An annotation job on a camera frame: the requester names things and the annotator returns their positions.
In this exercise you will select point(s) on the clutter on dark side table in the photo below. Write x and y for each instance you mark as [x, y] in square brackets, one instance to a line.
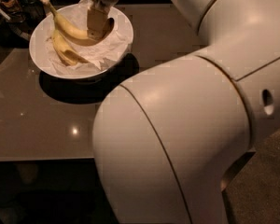
[18, 19]

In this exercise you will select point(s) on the white bowl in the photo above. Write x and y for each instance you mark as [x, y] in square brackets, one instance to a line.
[40, 56]

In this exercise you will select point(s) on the white paper towel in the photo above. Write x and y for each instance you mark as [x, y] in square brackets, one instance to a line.
[76, 14]

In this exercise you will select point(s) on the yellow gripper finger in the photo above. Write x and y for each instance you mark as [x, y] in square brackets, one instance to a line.
[97, 22]

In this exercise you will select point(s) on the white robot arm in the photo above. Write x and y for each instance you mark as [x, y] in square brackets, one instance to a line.
[164, 138]

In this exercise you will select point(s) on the yellow banana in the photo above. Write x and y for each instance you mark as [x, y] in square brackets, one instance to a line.
[65, 52]
[70, 31]

